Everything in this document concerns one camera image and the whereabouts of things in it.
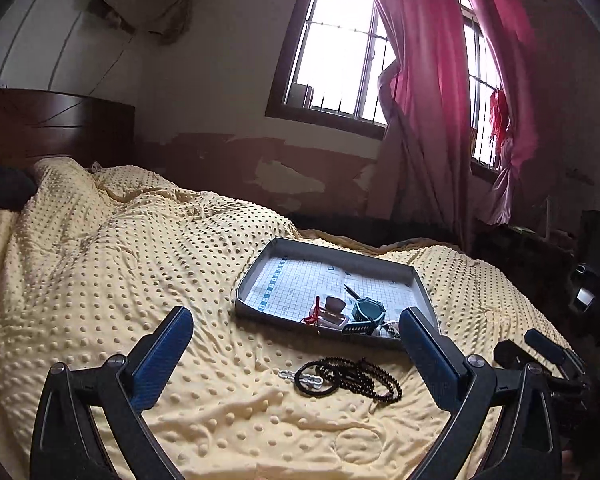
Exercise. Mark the dark wooden headboard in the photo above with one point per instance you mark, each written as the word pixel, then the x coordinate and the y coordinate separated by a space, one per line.
pixel 36 124

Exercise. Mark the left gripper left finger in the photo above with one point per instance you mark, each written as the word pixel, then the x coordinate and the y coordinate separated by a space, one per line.
pixel 66 443

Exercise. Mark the pink metal hair clip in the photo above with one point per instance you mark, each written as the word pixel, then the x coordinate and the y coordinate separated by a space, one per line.
pixel 332 314

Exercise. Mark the dark framed window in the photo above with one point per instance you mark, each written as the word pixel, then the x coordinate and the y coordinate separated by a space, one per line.
pixel 333 54

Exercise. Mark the grey shallow tray box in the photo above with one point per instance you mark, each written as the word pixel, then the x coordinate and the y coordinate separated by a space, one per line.
pixel 289 281

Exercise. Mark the cream dotted bed blanket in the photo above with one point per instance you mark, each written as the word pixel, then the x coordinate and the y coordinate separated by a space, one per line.
pixel 96 260

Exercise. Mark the black hair stick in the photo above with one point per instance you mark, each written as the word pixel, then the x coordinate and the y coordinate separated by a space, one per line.
pixel 352 293

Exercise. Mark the pink window curtain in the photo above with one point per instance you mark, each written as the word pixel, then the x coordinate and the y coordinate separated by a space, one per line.
pixel 423 164

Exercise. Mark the black office chair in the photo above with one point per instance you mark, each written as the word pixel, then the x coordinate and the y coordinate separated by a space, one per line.
pixel 584 279

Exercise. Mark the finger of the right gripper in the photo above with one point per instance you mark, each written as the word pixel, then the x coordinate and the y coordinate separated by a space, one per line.
pixel 550 347
pixel 510 356

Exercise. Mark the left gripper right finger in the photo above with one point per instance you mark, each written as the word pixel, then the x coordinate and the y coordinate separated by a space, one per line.
pixel 524 443

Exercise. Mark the dark pillow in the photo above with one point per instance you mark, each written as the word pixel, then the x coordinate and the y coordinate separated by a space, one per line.
pixel 16 188

